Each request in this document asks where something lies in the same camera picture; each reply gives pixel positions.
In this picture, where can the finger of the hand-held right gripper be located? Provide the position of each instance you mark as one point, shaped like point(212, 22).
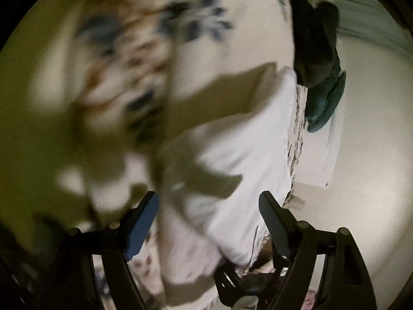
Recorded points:
point(226, 284)

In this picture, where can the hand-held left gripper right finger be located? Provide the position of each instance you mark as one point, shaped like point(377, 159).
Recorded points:
point(274, 222)

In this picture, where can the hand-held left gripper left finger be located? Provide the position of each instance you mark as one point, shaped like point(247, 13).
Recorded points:
point(142, 226)

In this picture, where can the white garment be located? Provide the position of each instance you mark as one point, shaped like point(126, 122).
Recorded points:
point(251, 155)

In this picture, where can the teal cloth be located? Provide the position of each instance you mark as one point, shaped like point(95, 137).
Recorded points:
point(322, 106)

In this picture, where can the black cloth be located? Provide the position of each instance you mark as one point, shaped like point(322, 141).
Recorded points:
point(314, 45)

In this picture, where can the floral bed sheet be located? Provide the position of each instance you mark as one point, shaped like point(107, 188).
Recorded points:
point(200, 22)

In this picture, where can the green striped fabric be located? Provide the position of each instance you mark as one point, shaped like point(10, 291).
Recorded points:
point(371, 19)

